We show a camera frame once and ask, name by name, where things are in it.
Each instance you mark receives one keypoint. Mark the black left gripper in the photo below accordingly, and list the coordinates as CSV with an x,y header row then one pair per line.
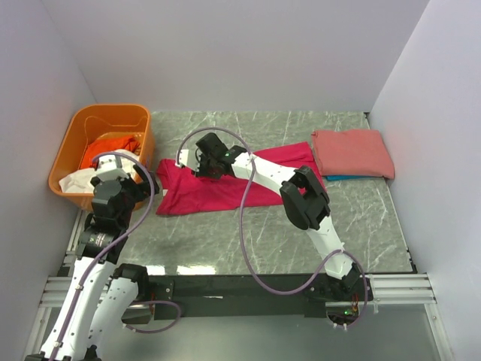
x,y
142,186

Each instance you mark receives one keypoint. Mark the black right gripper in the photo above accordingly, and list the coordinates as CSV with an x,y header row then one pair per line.
x,y
205,165

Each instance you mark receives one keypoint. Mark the magenta t shirt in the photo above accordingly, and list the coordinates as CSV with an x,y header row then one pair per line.
x,y
187,194

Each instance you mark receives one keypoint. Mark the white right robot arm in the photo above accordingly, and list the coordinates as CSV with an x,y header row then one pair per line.
x,y
305,201

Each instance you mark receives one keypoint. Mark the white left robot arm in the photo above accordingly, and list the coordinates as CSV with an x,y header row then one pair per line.
x,y
101,289

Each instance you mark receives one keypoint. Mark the orange t shirt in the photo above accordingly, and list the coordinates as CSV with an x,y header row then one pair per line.
x,y
127,142

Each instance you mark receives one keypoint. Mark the white t shirt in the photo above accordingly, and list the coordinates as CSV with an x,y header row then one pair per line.
x,y
79,181

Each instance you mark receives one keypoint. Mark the orange plastic laundry basket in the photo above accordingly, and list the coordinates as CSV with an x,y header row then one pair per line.
x,y
95,122

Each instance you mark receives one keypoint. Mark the folded blue t shirt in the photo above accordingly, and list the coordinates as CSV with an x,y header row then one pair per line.
x,y
348,177

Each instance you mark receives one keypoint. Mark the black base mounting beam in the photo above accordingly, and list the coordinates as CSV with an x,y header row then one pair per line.
x,y
240,295

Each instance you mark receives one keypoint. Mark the folded salmon pink t shirt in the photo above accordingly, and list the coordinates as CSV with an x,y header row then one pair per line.
x,y
355,152

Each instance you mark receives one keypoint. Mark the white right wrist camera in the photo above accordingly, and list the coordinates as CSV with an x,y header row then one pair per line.
x,y
187,159

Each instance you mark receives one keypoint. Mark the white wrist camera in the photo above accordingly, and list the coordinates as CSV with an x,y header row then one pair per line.
x,y
113,166
187,159

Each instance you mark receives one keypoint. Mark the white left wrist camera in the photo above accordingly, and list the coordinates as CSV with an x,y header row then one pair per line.
x,y
113,166

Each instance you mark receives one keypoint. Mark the aluminium frame rail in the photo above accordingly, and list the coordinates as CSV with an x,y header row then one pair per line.
x,y
389,289

